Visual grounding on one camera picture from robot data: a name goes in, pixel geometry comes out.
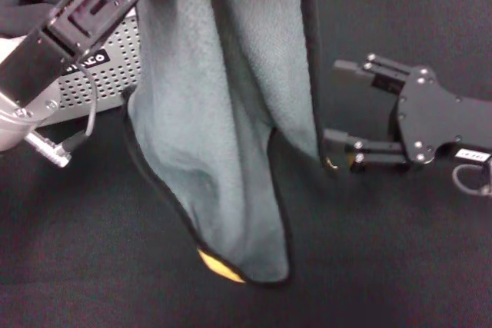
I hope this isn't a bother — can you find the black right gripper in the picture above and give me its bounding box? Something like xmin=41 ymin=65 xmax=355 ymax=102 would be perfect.
xmin=322 ymin=53 xmax=492 ymax=179

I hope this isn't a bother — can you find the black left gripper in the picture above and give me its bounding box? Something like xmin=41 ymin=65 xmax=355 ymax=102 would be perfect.
xmin=0 ymin=0 xmax=181 ymax=110

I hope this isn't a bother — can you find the grey yellow towel black trim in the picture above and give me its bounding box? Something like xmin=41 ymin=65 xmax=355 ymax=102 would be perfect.
xmin=121 ymin=0 xmax=324 ymax=287

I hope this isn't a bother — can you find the grey perforated plastic storage box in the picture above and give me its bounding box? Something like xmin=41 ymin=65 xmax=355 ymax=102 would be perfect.
xmin=0 ymin=7 xmax=144 ymax=128

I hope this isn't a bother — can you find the black tablecloth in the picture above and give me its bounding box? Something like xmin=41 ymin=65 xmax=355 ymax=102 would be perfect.
xmin=0 ymin=0 xmax=492 ymax=328

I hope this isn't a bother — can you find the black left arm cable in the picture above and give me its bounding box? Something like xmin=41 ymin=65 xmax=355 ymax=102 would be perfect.
xmin=23 ymin=61 xmax=98 ymax=168

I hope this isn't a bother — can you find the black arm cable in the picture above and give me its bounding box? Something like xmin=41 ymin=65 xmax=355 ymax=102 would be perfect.
xmin=23 ymin=61 xmax=98 ymax=168
xmin=451 ymin=161 xmax=492 ymax=197

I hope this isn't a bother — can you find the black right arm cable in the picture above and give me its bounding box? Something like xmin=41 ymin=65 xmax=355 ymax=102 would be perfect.
xmin=451 ymin=161 xmax=492 ymax=197

